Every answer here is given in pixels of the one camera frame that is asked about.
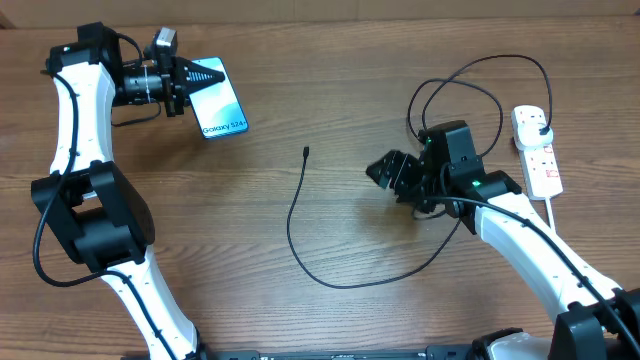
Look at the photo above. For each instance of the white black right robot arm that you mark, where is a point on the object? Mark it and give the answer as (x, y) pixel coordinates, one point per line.
(593, 316)

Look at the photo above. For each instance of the white charger plug adapter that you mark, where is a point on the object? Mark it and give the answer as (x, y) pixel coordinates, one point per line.
(532, 136)

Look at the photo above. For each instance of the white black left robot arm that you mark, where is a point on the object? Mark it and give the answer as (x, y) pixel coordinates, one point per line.
(94, 224)

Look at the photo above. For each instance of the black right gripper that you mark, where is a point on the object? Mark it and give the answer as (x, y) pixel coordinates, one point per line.
(394, 168)

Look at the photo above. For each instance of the Samsung Galaxy smartphone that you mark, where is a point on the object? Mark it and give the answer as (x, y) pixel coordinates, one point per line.
(217, 108)

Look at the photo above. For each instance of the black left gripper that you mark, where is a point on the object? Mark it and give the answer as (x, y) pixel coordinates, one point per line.
(181, 79)

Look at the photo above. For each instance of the white power strip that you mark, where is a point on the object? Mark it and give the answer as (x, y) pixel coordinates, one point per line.
(539, 166)

